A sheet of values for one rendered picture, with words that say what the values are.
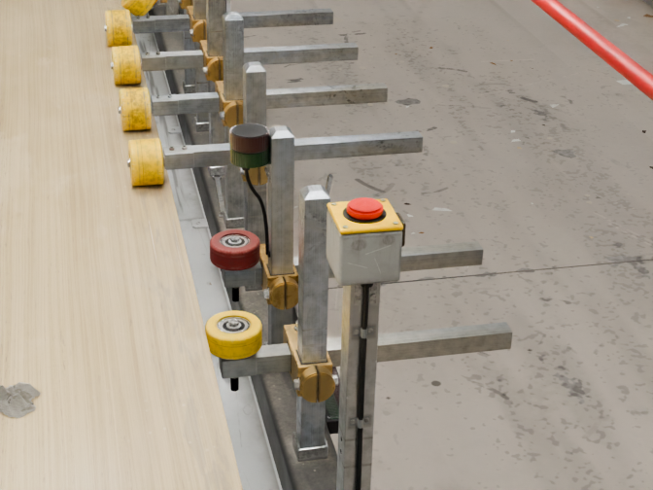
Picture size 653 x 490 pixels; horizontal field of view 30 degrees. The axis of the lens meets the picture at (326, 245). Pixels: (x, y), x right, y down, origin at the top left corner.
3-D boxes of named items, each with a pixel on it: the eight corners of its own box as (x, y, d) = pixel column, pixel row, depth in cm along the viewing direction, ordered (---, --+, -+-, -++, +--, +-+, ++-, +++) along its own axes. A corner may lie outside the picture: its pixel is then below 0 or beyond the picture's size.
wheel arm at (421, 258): (475, 260, 208) (477, 238, 206) (482, 269, 205) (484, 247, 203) (222, 282, 199) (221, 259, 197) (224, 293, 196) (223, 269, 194)
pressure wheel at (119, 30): (132, 41, 273) (131, 48, 280) (129, 5, 273) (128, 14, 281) (106, 42, 271) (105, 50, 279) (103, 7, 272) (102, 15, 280)
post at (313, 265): (318, 469, 184) (325, 181, 162) (323, 483, 181) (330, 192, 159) (295, 472, 184) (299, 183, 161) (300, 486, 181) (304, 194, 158)
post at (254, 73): (263, 304, 228) (262, 59, 205) (266, 314, 225) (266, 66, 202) (245, 306, 227) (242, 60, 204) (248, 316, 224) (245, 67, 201)
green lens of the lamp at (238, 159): (265, 151, 187) (265, 137, 186) (272, 166, 182) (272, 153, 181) (226, 153, 186) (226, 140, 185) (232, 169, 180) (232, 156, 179)
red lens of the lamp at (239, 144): (265, 135, 186) (265, 122, 185) (272, 151, 180) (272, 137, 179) (226, 138, 184) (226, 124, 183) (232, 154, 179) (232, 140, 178)
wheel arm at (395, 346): (503, 342, 185) (505, 318, 183) (510, 354, 183) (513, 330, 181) (219, 370, 177) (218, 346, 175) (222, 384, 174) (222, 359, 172)
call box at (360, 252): (384, 258, 141) (387, 196, 137) (400, 287, 134) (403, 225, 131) (325, 262, 139) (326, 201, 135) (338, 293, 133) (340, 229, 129)
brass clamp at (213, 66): (225, 60, 264) (224, 38, 262) (234, 83, 252) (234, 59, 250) (196, 62, 263) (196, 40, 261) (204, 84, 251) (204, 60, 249)
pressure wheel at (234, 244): (256, 286, 203) (256, 224, 198) (263, 310, 197) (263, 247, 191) (208, 290, 202) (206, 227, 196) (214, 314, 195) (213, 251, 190)
